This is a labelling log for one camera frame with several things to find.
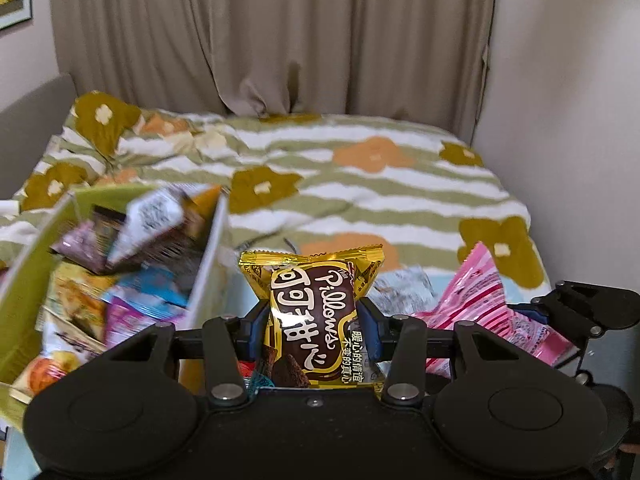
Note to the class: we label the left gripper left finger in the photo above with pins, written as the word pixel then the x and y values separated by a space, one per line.
pixel 226 342

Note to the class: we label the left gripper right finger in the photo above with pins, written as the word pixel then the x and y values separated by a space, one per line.
pixel 401 340

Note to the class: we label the silver grey snack bag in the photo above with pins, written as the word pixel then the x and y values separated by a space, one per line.
pixel 403 291

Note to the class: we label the pink candy bag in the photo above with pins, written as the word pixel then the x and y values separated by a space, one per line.
pixel 476 294

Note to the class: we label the gold Pillows chocolate bag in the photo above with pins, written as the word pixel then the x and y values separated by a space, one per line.
pixel 314 338

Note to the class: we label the blue white snack bag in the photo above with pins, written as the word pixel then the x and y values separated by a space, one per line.
pixel 151 291

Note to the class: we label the purple snack bag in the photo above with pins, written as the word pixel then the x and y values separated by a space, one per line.
pixel 127 318

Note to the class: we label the white orange-trim snack bag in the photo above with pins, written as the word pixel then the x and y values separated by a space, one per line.
pixel 164 225

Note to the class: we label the yellow snack bag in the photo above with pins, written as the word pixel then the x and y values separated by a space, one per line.
pixel 76 294

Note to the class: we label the white blue cracker bag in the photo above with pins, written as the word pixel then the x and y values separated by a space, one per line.
pixel 65 348

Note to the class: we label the green cardboard box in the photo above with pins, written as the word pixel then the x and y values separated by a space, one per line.
pixel 25 285

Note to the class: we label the floral striped blanket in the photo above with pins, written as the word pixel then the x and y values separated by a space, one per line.
pixel 317 183

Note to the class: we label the white roll on bed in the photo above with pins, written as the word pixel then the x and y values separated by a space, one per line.
pixel 9 207

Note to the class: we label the grey bed headboard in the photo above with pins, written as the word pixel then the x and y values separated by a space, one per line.
pixel 27 126

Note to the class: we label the beige curtain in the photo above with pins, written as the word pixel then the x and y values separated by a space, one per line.
pixel 416 60

